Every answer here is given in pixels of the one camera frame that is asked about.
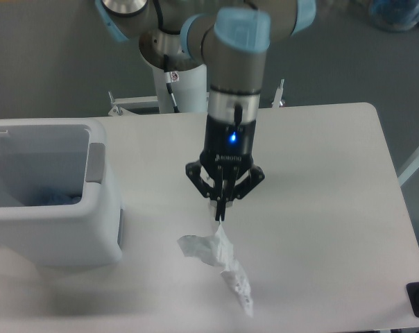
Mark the trash inside can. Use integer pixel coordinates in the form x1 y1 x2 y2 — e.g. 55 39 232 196
29 187 82 206

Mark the white pedestal base frame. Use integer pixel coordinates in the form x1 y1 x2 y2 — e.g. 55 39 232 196
107 78 287 117

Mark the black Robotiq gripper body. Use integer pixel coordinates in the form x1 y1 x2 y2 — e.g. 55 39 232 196
200 115 256 173

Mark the white frame leg right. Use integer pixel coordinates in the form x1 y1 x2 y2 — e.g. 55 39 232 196
397 146 419 187

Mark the blue plastic bag on floor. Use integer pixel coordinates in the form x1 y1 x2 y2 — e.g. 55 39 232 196
368 0 419 33

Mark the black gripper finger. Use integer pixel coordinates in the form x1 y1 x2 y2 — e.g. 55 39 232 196
220 165 265 221
185 161 221 221

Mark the white plastic trash can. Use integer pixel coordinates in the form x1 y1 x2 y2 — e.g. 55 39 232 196
0 118 123 266

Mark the clear plastic bag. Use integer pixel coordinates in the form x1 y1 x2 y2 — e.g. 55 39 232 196
176 203 255 318

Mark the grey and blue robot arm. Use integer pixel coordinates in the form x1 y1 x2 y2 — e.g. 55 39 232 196
96 1 316 221

